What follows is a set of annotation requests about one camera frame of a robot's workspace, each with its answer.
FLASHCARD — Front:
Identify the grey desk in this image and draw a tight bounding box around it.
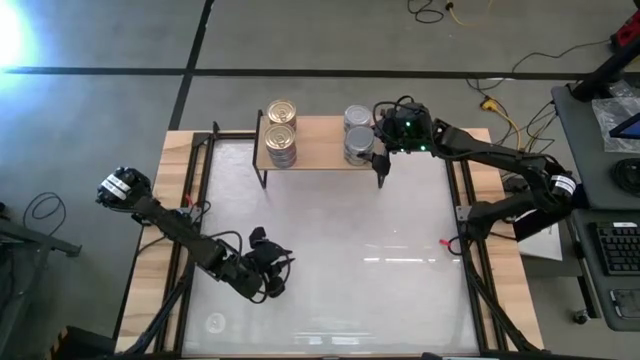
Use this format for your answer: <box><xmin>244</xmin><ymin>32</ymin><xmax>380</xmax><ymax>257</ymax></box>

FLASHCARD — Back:
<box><xmin>551</xmin><ymin>82</ymin><xmax>640</xmax><ymax>211</ymax></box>

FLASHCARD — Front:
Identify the clear plastic bag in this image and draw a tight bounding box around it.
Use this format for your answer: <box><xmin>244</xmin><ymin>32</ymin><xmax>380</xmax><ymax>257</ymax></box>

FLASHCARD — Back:
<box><xmin>591</xmin><ymin>94</ymin><xmax>640</xmax><ymax>154</ymax></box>

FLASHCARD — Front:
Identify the black left camera cable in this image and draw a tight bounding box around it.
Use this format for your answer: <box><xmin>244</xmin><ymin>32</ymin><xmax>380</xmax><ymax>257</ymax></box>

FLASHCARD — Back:
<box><xmin>207</xmin><ymin>229</ymin><xmax>245</xmax><ymax>261</ymax></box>

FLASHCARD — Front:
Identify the black coiled cable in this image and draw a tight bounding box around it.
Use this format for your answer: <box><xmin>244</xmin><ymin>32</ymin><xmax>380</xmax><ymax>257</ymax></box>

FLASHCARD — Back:
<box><xmin>610</xmin><ymin>157</ymin><xmax>640</xmax><ymax>197</ymax></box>

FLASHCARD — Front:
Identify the black stand pole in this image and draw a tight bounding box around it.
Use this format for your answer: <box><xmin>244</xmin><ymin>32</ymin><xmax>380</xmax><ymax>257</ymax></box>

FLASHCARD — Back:
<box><xmin>569</xmin><ymin>37</ymin><xmax>640</xmax><ymax>104</ymax></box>

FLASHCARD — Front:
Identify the black metal table frame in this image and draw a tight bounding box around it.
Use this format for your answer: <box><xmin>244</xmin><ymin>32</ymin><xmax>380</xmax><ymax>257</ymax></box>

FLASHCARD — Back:
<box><xmin>124</xmin><ymin>119</ymin><xmax>541</xmax><ymax>360</ymax></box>

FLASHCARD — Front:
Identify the black camera cable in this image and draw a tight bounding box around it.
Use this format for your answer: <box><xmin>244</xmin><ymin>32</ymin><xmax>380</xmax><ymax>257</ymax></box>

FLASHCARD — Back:
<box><xmin>372</xmin><ymin>94</ymin><xmax>416</xmax><ymax>146</ymax></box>
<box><xmin>207</xmin><ymin>229</ymin><xmax>245</xmax><ymax>261</ymax></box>

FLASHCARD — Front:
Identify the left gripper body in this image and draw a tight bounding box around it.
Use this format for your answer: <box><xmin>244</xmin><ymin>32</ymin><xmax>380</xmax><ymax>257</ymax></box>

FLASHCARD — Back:
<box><xmin>242</xmin><ymin>227</ymin><xmax>294</xmax><ymax>300</ymax></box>

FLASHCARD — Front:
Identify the black desk support bar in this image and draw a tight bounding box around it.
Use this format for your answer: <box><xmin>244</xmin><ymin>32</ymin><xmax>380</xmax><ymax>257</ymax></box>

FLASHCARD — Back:
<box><xmin>512</xmin><ymin>207</ymin><xmax>574</xmax><ymax>244</ymax></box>

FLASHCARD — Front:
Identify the grey keyboard tray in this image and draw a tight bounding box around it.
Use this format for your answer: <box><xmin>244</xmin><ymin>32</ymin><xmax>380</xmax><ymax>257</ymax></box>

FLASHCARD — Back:
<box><xmin>569</xmin><ymin>208</ymin><xmax>640</xmax><ymax>332</ymax></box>

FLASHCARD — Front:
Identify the grey metal stand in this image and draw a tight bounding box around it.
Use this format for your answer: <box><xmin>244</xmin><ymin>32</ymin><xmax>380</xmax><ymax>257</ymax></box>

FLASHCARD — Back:
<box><xmin>0</xmin><ymin>202</ymin><xmax>84</xmax><ymax>360</ymax></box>

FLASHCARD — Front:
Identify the black box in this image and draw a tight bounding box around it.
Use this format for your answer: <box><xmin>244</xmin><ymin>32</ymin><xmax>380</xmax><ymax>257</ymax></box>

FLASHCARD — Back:
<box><xmin>52</xmin><ymin>325</ymin><xmax>116</xmax><ymax>360</ymax></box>

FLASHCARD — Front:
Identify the white paper sheet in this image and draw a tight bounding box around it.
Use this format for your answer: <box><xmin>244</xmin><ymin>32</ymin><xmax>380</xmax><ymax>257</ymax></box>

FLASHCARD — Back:
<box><xmin>517</xmin><ymin>219</ymin><xmax>565</xmax><ymax>262</ymax></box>

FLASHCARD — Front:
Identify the yellow floor cable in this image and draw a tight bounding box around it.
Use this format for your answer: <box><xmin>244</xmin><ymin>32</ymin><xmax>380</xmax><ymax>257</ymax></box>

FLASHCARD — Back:
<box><xmin>447</xmin><ymin>2</ymin><xmax>496</xmax><ymax>29</ymax></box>
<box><xmin>479</xmin><ymin>97</ymin><xmax>531</xmax><ymax>179</ymax></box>

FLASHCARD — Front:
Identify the wooden shelf black metal frame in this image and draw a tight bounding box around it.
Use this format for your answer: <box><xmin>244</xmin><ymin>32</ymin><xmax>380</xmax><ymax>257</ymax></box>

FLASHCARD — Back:
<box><xmin>253</xmin><ymin>108</ymin><xmax>392</xmax><ymax>190</ymax></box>

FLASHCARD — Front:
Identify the black right camera cable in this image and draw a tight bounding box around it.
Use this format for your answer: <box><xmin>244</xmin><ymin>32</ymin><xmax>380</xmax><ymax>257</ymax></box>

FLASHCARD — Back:
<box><xmin>372</xmin><ymin>94</ymin><xmax>416</xmax><ymax>146</ymax></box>

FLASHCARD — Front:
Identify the black keyboard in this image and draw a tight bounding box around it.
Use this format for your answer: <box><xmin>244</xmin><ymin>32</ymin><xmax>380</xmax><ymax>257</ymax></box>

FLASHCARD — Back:
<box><xmin>588</xmin><ymin>221</ymin><xmax>640</xmax><ymax>277</ymax></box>

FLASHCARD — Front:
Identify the blue screen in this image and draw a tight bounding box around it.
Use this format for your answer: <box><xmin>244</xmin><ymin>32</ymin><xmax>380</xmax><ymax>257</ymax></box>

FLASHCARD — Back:
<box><xmin>608</xmin><ymin>112</ymin><xmax>640</xmax><ymax>140</ymax></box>

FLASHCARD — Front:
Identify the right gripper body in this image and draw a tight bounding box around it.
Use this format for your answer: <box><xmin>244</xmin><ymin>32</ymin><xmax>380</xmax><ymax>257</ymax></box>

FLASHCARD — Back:
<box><xmin>374</xmin><ymin>102</ymin><xmax>435</xmax><ymax>155</ymax></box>

